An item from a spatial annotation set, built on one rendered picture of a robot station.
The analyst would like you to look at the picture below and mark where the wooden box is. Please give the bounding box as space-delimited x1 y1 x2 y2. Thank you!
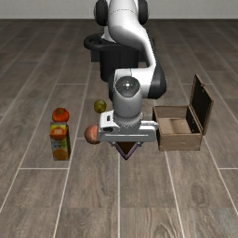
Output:
152 105 204 152

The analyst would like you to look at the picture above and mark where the wooden box lid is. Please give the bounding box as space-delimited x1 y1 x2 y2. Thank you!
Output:
189 73 215 136

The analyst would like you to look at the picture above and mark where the red-orange peach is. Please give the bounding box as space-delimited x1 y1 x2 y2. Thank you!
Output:
84 124 101 145

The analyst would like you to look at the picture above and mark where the green round fruit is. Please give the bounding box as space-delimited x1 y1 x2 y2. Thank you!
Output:
93 99 108 114

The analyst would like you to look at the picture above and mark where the orange juice carton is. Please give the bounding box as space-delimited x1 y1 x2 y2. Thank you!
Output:
49 121 72 162

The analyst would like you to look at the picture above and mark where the red tomato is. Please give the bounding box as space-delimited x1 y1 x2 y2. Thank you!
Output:
51 107 71 124

